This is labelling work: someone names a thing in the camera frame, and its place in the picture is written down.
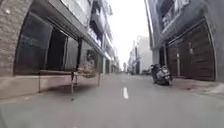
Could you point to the parked dark scooter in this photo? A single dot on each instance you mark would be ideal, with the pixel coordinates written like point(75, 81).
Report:
point(160, 75)

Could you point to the building with dark shutter doors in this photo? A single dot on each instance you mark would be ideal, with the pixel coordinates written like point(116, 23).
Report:
point(190, 43)

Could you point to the brick building with dark windows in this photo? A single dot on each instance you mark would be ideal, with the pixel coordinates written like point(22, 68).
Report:
point(50, 40)

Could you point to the wooden table stand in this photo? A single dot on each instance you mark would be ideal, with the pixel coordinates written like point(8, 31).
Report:
point(68, 75)

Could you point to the pale distant building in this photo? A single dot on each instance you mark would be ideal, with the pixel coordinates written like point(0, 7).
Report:
point(140, 55)

